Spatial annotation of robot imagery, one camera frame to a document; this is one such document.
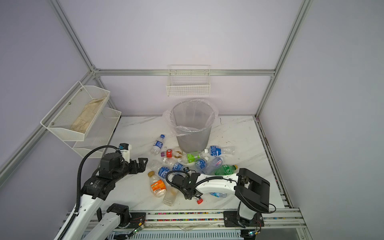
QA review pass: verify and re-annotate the beige cloth in shelf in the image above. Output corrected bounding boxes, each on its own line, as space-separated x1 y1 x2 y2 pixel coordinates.
70 98 106 134

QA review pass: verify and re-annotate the orange label yellow-cap bottle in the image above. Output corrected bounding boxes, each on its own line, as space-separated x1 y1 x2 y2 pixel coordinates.
148 171 167 198

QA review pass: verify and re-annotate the blue label bottle by bin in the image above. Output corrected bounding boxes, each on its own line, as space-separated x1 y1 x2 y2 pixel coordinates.
203 146 236 157

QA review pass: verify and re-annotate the white wire wall basket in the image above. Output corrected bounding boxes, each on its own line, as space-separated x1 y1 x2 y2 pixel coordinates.
166 65 211 97

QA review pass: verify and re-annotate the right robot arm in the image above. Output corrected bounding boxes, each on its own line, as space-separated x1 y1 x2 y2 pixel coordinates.
165 168 277 229

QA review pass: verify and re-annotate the Ganten clear bottle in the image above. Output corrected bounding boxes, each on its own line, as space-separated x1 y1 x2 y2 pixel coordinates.
204 157 224 175

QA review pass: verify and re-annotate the grey mesh waste bin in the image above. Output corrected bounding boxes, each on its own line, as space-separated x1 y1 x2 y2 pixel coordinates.
170 99 218 153

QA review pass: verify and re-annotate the Pocari bottle left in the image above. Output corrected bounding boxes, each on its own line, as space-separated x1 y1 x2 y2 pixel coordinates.
150 160 171 180

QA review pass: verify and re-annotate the white mesh shelf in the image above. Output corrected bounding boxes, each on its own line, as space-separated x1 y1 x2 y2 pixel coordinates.
41 82 110 142
72 107 121 158

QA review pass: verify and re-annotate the green crushed plastic bottle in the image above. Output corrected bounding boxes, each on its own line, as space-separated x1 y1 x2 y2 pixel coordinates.
214 165 238 176

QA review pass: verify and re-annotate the large crushed blue-cap bottle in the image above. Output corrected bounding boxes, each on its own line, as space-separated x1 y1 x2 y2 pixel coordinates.
210 193 227 198

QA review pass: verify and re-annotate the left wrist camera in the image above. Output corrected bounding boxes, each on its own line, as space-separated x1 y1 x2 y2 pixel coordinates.
119 143 131 163

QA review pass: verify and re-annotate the red cap small bottle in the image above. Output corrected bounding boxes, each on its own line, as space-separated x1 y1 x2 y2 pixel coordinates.
161 149 183 159

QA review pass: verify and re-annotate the green label clear bottle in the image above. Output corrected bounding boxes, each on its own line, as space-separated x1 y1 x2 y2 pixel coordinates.
181 152 203 164

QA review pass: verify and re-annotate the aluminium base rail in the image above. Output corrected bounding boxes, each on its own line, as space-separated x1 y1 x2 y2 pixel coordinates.
58 208 313 240

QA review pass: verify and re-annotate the white lower mesh shelf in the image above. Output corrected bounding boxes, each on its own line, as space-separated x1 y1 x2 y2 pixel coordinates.
72 107 121 158

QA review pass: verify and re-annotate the Pocari bottle middle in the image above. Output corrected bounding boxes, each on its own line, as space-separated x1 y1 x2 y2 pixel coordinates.
163 158 185 171

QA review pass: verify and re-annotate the small blue label bottle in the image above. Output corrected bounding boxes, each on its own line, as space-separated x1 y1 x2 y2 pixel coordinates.
151 135 165 155

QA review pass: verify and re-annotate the white upper mesh shelf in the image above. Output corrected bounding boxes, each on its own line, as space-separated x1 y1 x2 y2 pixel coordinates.
41 82 110 142

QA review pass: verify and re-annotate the clear plastic bin liner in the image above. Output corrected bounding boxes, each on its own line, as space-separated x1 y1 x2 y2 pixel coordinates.
163 99 219 137

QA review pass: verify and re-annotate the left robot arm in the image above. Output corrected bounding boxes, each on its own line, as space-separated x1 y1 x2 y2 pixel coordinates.
55 143 148 240

